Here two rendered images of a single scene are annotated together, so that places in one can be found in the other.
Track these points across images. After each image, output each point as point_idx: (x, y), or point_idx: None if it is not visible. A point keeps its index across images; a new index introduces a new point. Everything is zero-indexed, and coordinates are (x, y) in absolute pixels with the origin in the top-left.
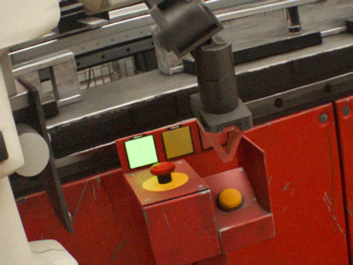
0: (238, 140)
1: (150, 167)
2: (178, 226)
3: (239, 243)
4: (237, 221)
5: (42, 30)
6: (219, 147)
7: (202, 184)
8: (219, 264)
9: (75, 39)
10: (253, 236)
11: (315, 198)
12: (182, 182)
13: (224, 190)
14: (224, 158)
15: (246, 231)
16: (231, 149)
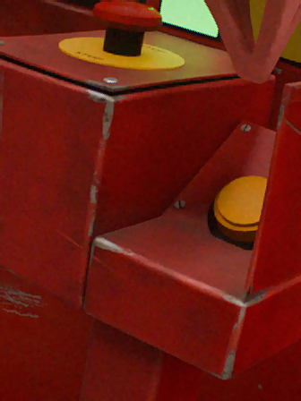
0: (273, 23)
1: (199, 43)
2: (14, 150)
3: (128, 318)
4: (159, 255)
5: None
6: (219, 14)
7: (125, 81)
8: (135, 358)
9: None
10: (168, 328)
11: None
12: (123, 63)
13: (254, 177)
14: (238, 63)
15: (155, 297)
16: (255, 43)
